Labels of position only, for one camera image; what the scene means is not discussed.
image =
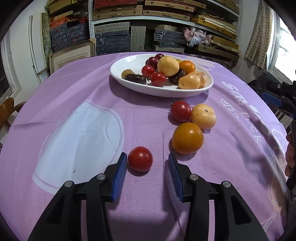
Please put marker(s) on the red cherry tomato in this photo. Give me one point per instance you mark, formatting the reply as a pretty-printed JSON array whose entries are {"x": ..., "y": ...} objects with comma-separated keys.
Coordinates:
[
  {"x": 148, "y": 70},
  {"x": 158, "y": 78},
  {"x": 140, "y": 158},
  {"x": 180, "y": 111}
]

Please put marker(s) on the stack of wooden frames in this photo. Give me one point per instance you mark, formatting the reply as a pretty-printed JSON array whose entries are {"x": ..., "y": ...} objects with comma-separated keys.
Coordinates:
[{"x": 222, "y": 44}]

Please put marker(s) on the wooden chair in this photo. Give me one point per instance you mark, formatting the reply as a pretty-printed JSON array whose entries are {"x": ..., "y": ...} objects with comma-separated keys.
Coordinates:
[{"x": 7, "y": 106}]

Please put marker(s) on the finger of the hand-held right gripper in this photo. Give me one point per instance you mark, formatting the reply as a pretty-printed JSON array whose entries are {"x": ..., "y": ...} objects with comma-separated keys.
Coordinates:
[
  {"x": 271, "y": 99},
  {"x": 272, "y": 84}
]

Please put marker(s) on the framed picture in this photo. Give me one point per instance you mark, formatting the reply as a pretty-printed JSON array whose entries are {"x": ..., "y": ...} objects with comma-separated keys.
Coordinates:
[{"x": 69, "y": 56}]

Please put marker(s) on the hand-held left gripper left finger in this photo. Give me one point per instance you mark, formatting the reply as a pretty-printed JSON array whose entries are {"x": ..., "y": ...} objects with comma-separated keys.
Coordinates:
[{"x": 119, "y": 178}]

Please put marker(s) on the stack of dark grey boxes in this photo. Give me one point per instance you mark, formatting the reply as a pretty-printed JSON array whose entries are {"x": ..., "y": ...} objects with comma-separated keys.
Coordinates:
[{"x": 168, "y": 37}]

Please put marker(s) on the crumpled pink cloth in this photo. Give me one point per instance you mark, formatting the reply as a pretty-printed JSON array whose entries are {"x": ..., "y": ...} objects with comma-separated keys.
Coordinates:
[{"x": 195, "y": 36}]

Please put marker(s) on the stack of navy flat boxes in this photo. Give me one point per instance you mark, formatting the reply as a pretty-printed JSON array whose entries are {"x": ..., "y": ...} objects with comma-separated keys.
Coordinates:
[{"x": 112, "y": 42}]

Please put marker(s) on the stack of blue speckled boxes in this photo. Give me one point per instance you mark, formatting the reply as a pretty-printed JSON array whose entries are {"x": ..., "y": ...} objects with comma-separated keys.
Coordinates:
[{"x": 69, "y": 36}]

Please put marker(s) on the grey woven upright boxes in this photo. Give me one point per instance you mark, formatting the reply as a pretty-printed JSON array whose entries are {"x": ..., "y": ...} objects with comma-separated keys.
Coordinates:
[{"x": 138, "y": 38}]

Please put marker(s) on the tan longan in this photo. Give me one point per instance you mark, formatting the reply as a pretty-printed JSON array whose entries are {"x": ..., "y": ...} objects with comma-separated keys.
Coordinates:
[{"x": 126, "y": 73}]

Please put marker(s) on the striped pepino melon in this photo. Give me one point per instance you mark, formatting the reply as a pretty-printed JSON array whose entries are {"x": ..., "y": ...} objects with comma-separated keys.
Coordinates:
[{"x": 203, "y": 77}]

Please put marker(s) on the red plum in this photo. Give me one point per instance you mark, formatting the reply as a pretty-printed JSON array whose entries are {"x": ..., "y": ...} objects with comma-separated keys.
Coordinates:
[
  {"x": 152, "y": 62},
  {"x": 159, "y": 56}
]

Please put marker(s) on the person's right hand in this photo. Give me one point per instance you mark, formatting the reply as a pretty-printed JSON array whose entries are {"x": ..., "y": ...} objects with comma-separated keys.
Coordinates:
[{"x": 290, "y": 155}]

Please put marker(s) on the mandarin orange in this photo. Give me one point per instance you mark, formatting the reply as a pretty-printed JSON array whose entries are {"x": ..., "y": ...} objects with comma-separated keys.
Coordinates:
[{"x": 187, "y": 67}]

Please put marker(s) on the pale yellow round fruit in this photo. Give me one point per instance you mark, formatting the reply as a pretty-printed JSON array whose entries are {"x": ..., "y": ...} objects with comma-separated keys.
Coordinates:
[
  {"x": 189, "y": 81},
  {"x": 203, "y": 116},
  {"x": 168, "y": 66}
]

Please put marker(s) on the white oval plate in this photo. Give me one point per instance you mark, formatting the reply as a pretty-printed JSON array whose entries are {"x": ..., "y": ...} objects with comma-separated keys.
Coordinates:
[{"x": 161, "y": 92}]

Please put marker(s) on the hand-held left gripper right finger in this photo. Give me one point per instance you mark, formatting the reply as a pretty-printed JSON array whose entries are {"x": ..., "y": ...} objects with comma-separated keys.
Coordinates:
[{"x": 177, "y": 178}]

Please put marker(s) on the white panel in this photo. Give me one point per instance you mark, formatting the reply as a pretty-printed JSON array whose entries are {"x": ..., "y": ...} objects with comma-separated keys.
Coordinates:
[{"x": 37, "y": 51}]

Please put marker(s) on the red floral flat box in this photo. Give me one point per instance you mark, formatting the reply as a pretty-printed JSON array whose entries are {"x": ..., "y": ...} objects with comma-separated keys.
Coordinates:
[{"x": 113, "y": 2}]

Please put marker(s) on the dark brown water chestnut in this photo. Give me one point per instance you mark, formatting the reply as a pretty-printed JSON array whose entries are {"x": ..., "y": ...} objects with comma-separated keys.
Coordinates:
[
  {"x": 175, "y": 78},
  {"x": 136, "y": 79}
]

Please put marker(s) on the purple tablecloth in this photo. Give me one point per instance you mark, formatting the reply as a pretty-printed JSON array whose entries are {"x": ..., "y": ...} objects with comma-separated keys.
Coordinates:
[{"x": 69, "y": 92}]

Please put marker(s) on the brick pattern curtain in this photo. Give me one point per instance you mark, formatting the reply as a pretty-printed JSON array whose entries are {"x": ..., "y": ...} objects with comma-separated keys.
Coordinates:
[{"x": 260, "y": 41}]

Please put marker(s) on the white framed dark window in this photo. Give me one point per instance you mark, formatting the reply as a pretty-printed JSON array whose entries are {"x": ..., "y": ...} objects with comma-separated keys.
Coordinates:
[{"x": 4, "y": 76}]

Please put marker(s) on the metal shelving unit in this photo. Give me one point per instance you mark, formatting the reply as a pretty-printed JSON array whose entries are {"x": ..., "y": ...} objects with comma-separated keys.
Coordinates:
[{"x": 91, "y": 30}]

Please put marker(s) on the orange patterned boxes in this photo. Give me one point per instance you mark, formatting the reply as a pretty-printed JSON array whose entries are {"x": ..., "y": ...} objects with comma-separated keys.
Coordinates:
[{"x": 57, "y": 23}]

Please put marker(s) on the bright window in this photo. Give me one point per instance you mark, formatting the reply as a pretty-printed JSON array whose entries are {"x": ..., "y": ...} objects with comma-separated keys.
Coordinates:
[{"x": 285, "y": 46}]

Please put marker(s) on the green marbled board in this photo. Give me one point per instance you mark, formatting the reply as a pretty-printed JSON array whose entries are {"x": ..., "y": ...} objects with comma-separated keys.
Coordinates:
[{"x": 46, "y": 34}]

